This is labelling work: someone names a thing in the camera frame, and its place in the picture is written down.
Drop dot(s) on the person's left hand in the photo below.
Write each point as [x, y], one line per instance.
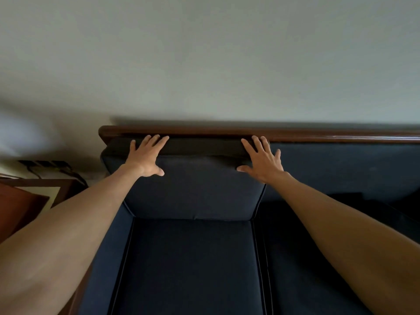
[142, 160]

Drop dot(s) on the person's right hand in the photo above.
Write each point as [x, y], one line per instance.
[264, 163]

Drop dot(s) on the person's left middle finger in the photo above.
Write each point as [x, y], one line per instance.
[153, 141]

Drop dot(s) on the person's left little finger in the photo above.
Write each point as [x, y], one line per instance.
[133, 145]

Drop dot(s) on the person's left thumb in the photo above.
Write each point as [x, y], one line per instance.
[159, 170]

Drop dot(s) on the person's right middle finger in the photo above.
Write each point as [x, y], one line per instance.
[257, 143]

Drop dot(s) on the person's right thumb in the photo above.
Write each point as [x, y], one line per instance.
[243, 168]

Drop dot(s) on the person's right little finger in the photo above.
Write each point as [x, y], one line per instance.
[278, 155]

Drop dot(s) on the dark blue sofa back cushion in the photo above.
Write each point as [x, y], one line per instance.
[197, 186]
[344, 167]

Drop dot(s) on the person's right forearm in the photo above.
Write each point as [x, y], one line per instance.
[344, 236]

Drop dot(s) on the person's left forearm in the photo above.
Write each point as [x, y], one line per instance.
[62, 232]

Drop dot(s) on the cream table mat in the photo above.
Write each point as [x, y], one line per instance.
[49, 193]

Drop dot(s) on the dark blue padded sofa armrest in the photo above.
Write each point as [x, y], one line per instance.
[105, 259]

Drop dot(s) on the dark blue sofa seat cushion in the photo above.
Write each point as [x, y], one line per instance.
[295, 272]
[193, 268]

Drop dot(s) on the brown wooden side table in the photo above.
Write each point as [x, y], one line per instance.
[19, 206]

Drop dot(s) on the brown wooden sofa frame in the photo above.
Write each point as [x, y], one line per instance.
[210, 131]

